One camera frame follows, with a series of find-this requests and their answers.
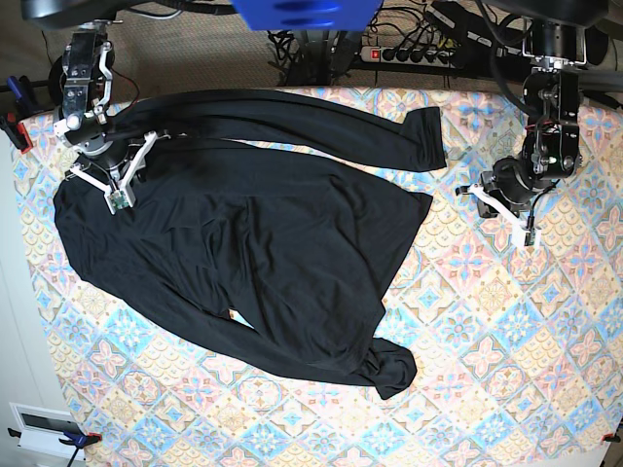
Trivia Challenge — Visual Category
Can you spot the patterned tablecloth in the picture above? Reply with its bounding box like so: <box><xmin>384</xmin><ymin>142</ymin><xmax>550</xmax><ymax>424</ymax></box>
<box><xmin>1</xmin><ymin>88</ymin><xmax>622</xmax><ymax>466</ymax></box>

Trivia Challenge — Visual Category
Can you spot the blue clamp lower left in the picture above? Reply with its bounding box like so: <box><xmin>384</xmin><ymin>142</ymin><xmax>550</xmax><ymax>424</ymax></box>
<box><xmin>7</xmin><ymin>428</ymin><xmax>102</xmax><ymax>466</ymax></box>

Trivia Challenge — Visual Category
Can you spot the white floor box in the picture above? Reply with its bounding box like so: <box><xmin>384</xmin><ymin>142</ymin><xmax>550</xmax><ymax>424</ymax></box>
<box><xmin>10</xmin><ymin>403</ymin><xmax>81</xmax><ymax>460</ymax></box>

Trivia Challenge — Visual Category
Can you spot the blue clamp upper left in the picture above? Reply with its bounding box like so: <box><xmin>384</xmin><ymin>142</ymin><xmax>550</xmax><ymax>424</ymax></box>
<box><xmin>1</xmin><ymin>75</ymin><xmax>35</xmax><ymax>154</ymax></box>

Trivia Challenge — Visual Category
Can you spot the black t-shirt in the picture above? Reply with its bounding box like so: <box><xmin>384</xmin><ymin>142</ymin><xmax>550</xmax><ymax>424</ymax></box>
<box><xmin>54</xmin><ymin>90</ymin><xmax>446</xmax><ymax>399</ymax></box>

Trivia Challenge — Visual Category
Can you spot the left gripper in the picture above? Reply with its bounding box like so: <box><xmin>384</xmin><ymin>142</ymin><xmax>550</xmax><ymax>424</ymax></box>
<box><xmin>455</xmin><ymin>140</ymin><xmax>582</xmax><ymax>247</ymax></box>

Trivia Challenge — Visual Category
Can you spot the orange clamp lower right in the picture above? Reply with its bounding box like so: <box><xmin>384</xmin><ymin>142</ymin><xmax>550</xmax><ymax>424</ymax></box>
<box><xmin>602</xmin><ymin>433</ymin><xmax>622</xmax><ymax>444</ymax></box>

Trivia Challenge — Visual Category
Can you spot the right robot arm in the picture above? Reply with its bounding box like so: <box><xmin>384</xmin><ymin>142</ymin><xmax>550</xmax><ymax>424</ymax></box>
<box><xmin>21</xmin><ymin>1</ymin><xmax>234</xmax><ymax>221</ymax></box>

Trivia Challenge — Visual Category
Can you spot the blue clamp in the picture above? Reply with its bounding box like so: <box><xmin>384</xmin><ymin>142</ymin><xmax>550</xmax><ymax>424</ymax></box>
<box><xmin>1</xmin><ymin>75</ymin><xmax>35</xmax><ymax>154</ymax></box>
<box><xmin>7</xmin><ymin>428</ymin><xmax>102</xmax><ymax>466</ymax></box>

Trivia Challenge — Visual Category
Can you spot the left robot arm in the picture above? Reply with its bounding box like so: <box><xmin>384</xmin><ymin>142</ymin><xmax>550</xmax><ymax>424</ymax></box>
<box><xmin>456</xmin><ymin>1</ymin><xmax>622</xmax><ymax>248</ymax></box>

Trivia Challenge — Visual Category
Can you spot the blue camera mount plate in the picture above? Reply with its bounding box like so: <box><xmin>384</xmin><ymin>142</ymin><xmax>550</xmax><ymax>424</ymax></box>
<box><xmin>232</xmin><ymin>0</ymin><xmax>382</xmax><ymax>31</ymax></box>

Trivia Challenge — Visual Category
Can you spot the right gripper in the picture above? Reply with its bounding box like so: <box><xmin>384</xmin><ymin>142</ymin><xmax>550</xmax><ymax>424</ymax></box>
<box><xmin>54</xmin><ymin>107</ymin><xmax>170</xmax><ymax>214</ymax></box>

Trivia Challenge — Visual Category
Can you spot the black round stool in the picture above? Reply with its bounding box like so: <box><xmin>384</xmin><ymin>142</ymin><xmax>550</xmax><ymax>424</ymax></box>
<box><xmin>48</xmin><ymin>56</ymin><xmax>66</xmax><ymax>106</ymax></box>

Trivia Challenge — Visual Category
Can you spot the white power strip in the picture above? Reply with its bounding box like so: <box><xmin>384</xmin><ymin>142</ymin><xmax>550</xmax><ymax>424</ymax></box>
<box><xmin>359</xmin><ymin>46</ymin><xmax>454</xmax><ymax>68</ymax></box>

